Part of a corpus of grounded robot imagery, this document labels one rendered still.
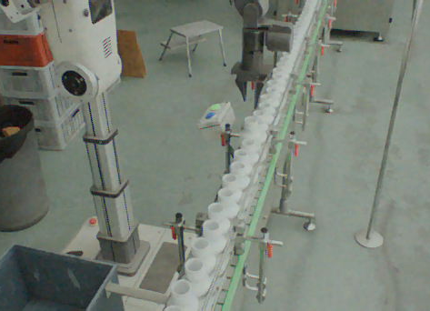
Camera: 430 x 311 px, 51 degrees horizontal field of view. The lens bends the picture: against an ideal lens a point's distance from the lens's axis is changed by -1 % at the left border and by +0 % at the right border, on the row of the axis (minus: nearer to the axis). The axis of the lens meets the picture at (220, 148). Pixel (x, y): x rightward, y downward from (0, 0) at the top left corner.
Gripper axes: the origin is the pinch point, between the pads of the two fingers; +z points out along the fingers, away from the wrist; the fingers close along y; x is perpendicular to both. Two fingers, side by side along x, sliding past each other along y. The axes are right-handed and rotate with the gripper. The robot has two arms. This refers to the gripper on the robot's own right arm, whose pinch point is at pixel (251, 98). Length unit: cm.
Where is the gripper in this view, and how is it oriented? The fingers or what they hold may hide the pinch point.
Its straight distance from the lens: 125.4
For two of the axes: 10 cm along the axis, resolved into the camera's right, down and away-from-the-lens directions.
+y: 9.6, 1.4, -2.3
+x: 2.7, -5.2, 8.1
